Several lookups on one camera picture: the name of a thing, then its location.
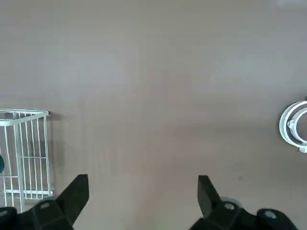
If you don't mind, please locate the small white pipe clamp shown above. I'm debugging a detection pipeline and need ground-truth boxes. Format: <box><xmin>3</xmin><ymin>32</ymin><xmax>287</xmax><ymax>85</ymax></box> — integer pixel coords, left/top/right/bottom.
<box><xmin>287</xmin><ymin>112</ymin><xmax>307</xmax><ymax>144</ymax></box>

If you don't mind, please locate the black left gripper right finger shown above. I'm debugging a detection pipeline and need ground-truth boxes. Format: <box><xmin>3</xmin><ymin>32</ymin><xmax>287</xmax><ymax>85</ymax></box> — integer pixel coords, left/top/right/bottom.
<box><xmin>189</xmin><ymin>175</ymin><xmax>297</xmax><ymax>230</ymax></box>

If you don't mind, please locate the white wire rack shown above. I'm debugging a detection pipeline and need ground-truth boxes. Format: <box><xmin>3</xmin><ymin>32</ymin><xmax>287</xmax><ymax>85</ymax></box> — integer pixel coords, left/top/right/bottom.
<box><xmin>0</xmin><ymin>109</ymin><xmax>54</xmax><ymax>214</ymax></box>

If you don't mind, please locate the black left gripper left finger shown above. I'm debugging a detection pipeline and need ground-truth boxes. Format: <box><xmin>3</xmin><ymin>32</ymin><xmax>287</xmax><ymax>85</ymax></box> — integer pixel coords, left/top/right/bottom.
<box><xmin>0</xmin><ymin>174</ymin><xmax>90</xmax><ymax>230</ymax></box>

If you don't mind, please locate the large white pipe clamp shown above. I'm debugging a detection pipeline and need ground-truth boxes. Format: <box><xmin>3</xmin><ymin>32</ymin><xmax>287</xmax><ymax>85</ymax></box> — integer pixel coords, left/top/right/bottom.
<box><xmin>279</xmin><ymin>100</ymin><xmax>307</xmax><ymax>153</ymax></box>

